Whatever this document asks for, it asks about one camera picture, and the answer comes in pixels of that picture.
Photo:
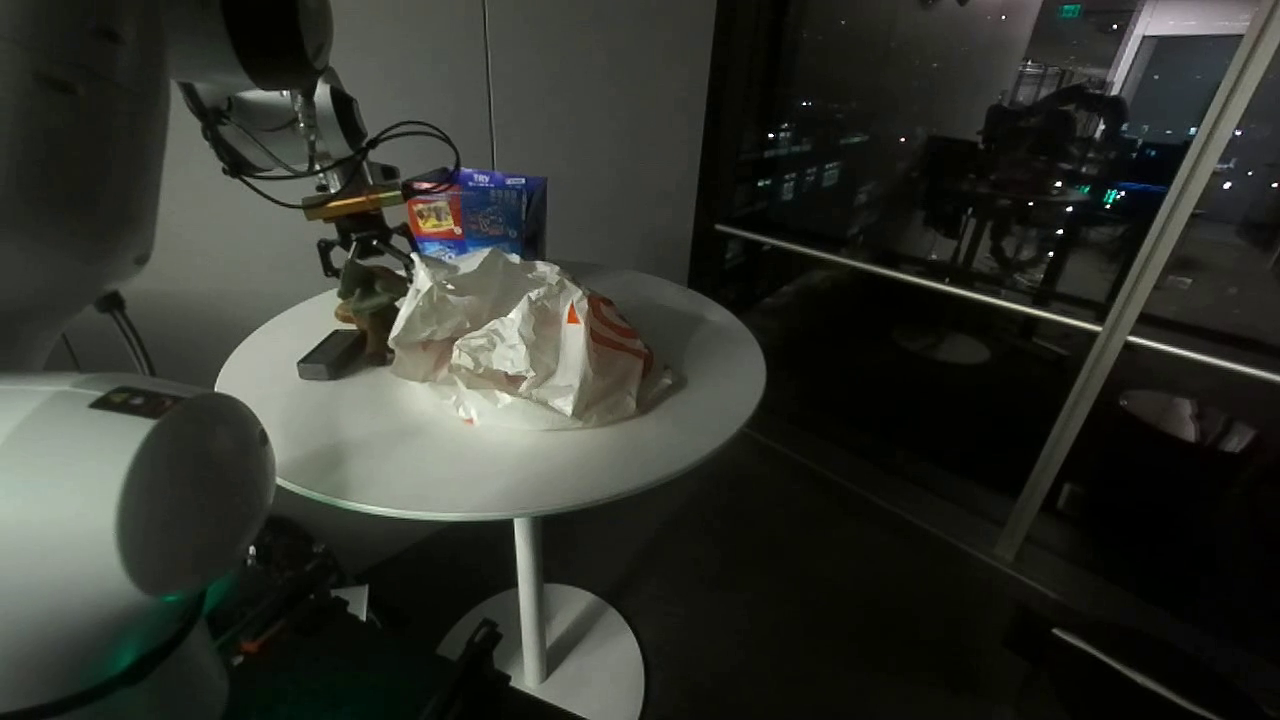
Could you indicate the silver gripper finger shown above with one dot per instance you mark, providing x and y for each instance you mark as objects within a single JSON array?
[
  {"x": 339, "y": 268},
  {"x": 387, "y": 274}
]

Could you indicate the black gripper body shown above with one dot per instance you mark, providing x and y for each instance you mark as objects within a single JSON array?
[{"x": 359, "y": 232}]

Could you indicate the brown and green plush toy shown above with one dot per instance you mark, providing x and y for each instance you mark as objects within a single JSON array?
[{"x": 367, "y": 324}]

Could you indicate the grey felt block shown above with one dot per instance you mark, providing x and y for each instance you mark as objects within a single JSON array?
[{"x": 328, "y": 355}]

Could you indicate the white and orange plastic bag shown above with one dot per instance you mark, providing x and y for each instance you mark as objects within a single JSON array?
[{"x": 534, "y": 344}]

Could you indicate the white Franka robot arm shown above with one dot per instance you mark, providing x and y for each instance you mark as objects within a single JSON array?
[{"x": 121, "y": 506}]

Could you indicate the blue snack pack box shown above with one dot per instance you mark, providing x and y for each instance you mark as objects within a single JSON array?
[{"x": 487, "y": 212}]

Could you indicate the black robot stand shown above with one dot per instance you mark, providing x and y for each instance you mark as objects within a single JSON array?
[{"x": 305, "y": 667}]

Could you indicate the white slanted window mullion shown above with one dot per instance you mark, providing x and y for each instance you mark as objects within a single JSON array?
[{"x": 1134, "y": 304}]

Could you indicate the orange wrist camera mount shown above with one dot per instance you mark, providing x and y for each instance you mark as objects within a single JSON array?
[{"x": 354, "y": 205}]

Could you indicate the round white pedestal table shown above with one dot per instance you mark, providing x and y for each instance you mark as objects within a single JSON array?
[{"x": 530, "y": 602}]

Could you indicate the white window rail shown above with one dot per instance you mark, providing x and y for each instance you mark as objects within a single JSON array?
[{"x": 935, "y": 281}]

